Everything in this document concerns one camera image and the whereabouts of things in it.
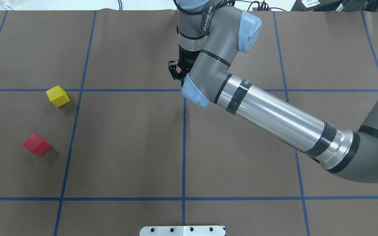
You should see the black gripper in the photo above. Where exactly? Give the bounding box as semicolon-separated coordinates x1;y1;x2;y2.
168;45;199;81

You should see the red foam block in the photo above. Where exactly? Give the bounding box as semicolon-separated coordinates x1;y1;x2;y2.
22;133;51;156

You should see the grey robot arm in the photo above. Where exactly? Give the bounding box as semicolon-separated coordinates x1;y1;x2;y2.
169;0;378;183

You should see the yellow foam block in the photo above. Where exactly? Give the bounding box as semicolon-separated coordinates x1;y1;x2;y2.
46;85;70;108

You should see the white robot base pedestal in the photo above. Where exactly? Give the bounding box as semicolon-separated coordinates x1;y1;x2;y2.
139;225;226;236

